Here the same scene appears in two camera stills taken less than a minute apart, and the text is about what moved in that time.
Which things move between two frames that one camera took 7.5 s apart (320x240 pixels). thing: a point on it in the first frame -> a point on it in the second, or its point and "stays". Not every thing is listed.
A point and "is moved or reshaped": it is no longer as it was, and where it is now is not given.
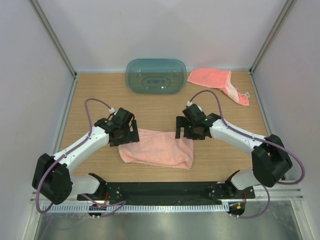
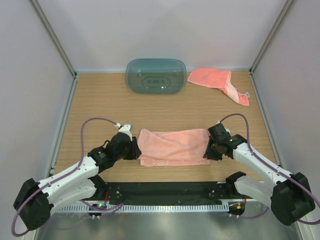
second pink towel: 217,79 stays
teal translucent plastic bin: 155,75 stays
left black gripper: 132,136 -> 135,151
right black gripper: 181,121 -> 209,154
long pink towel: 159,148 is moved or reshaped
